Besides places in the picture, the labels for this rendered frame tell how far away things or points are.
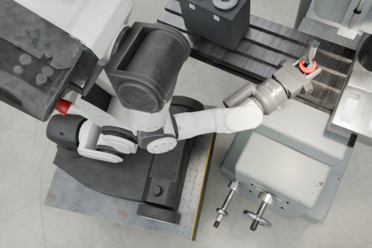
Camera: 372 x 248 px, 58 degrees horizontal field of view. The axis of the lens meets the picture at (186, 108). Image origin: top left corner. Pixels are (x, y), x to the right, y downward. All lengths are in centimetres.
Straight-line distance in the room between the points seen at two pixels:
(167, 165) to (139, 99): 95
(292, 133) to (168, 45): 73
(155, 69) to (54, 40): 17
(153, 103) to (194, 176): 114
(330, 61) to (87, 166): 114
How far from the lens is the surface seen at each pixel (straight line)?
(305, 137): 125
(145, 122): 76
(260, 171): 132
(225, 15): 114
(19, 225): 247
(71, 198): 187
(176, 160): 153
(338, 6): 88
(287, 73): 102
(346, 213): 214
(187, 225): 167
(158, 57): 60
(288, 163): 134
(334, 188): 194
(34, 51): 57
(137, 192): 156
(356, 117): 114
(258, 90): 97
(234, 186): 150
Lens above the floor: 205
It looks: 66 degrees down
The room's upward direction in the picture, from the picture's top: 21 degrees counter-clockwise
